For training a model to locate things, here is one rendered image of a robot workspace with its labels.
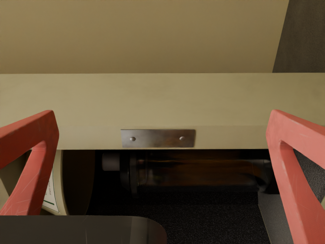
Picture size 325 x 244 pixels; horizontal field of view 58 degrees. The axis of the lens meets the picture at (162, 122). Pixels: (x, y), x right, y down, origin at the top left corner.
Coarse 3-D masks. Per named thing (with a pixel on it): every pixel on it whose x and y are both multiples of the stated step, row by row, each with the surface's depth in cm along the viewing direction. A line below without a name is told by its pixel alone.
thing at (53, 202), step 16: (64, 160) 50; (80, 160) 51; (64, 176) 49; (80, 176) 50; (48, 192) 36; (64, 192) 48; (80, 192) 49; (48, 208) 38; (64, 208) 36; (80, 208) 46
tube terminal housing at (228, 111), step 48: (0, 96) 32; (48, 96) 32; (96, 96) 32; (144, 96) 32; (192, 96) 32; (240, 96) 32; (288, 96) 32; (96, 144) 29; (240, 144) 29; (0, 192) 33
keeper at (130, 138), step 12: (132, 132) 28; (144, 132) 28; (156, 132) 28; (168, 132) 28; (180, 132) 28; (192, 132) 28; (132, 144) 29; (144, 144) 29; (156, 144) 29; (168, 144) 29; (180, 144) 29; (192, 144) 29
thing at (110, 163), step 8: (104, 152) 44; (112, 152) 44; (120, 152) 41; (104, 160) 43; (112, 160) 43; (120, 160) 41; (104, 168) 44; (112, 168) 44; (120, 168) 41; (120, 176) 41; (128, 184) 41
